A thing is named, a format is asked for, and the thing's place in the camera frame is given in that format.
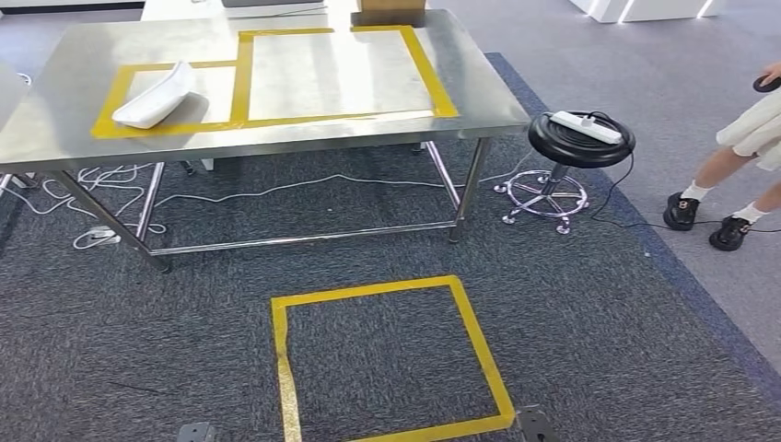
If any white plastic body part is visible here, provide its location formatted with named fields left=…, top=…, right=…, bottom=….
left=111, top=61, right=198, bottom=131

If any steel workbench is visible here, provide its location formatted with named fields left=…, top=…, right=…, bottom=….
left=0, top=8, right=532, bottom=274

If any yellow tape on workbench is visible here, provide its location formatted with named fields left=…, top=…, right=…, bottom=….
left=91, top=24, right=460, bottom=140

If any yellow square floor tape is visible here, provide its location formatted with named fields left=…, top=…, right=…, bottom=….
left=270, top=274, right=518, bottom=442

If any black round stool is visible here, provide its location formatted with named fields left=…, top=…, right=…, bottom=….
left=494, top=110, right=637, bottom=236

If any white power strip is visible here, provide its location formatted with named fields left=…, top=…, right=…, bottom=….
left=551, top=110, right=624, bottom=145

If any brown cardboard box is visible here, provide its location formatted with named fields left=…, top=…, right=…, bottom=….
left=359, top=0, right=427, bottom=12

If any white power adapter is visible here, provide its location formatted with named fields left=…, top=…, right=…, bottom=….
left=85, top=226, right=122, bottom=245

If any person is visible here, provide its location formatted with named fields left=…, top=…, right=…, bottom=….
left=663, top=61, right=781, bottom=252

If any white lit platform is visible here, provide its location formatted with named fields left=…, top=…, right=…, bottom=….
left=568, top=0, right=724, bottom=24

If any black power cable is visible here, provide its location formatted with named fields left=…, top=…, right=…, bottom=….
left=590, top=112, right=781, bottom=234

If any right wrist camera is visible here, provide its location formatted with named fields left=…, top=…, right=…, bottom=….
left=517, top=405, right=559, bottom=442

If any white tangled floor cable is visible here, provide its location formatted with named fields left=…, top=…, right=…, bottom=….
left=0, top=163, right=167, bottom=251

